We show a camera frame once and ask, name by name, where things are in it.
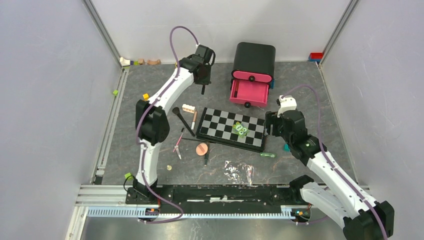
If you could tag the green owl toy block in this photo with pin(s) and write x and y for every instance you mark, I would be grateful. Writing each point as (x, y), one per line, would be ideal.
(239, 129)

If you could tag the black white chessboard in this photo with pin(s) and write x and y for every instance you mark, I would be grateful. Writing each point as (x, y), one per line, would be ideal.
(217, 126)

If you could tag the white lego brick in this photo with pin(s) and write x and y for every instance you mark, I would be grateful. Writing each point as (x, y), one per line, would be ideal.
(188, 108)

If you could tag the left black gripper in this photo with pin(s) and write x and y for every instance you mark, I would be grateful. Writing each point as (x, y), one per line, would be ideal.
(206, 81)

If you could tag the wooden arch block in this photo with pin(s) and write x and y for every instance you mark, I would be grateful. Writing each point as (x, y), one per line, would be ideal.
(153, 62)

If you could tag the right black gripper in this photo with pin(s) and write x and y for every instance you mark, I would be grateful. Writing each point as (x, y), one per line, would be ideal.
(275, 119)

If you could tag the black drawer cabinet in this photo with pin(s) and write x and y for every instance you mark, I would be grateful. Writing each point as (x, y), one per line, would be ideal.
(255, 58)

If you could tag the black makeup brush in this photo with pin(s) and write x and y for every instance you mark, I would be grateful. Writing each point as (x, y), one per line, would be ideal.
(176, 111)

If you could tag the white toy block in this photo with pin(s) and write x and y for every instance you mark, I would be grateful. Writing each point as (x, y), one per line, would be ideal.
(124, 62)

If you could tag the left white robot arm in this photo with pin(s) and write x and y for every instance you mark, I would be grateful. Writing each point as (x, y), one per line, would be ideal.
(152, 125)

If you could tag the teal cube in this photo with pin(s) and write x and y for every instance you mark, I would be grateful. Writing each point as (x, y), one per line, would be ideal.
(286, 148)

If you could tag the small green block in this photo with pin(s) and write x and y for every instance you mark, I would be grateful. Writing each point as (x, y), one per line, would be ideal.
(128, 176)

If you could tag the beige white makeup pen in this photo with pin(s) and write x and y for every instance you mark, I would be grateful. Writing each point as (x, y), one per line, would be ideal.
(193, 124)

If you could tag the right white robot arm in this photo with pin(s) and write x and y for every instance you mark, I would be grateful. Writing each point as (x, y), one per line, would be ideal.
(358, 214)

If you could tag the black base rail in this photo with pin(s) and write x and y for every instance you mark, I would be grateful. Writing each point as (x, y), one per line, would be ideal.
(215, 200)

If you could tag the round pink powder puff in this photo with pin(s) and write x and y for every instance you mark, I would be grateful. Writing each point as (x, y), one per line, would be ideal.
(201, 149)

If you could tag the clear plastic wrapper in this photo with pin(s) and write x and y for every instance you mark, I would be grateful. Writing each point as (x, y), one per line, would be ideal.
(239, 173)

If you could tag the green tube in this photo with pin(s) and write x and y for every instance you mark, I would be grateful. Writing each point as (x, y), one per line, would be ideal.
(267, 155)

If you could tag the black eyeliner pencil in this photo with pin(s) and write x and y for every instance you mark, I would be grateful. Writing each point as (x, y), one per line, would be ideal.
(207, 154)

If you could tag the pink lip gloss wand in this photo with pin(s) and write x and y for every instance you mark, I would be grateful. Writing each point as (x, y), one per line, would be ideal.
(176, 147)

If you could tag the red blue blocks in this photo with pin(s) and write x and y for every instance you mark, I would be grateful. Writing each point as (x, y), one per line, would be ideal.
(315, 56)

